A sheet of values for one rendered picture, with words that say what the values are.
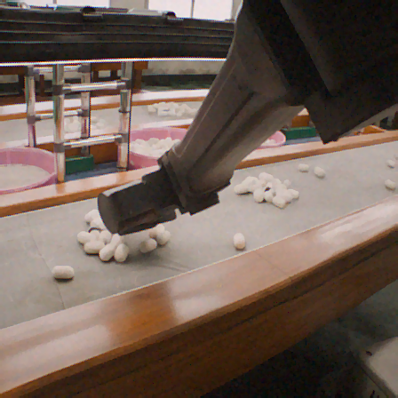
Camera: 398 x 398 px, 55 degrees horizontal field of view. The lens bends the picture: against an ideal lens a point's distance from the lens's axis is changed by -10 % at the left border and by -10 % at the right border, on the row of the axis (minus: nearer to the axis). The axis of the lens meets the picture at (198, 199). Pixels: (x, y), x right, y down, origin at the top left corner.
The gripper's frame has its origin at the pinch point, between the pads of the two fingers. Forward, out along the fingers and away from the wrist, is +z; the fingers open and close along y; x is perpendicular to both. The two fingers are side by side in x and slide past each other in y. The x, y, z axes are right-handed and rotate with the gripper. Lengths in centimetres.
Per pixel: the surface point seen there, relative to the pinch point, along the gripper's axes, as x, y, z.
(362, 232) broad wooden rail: 16.2, -37.4, -19.1
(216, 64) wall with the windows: -275, -410, 401
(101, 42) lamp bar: -24.4, 4.1, -18.6
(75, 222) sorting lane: -2.6, 7.1, 6.4
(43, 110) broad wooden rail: -53, -9, 63
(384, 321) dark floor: 65, -119, 42
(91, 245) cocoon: 3.3, 8.4, -3.3
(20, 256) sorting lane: 1.7, 19.5, 1.3
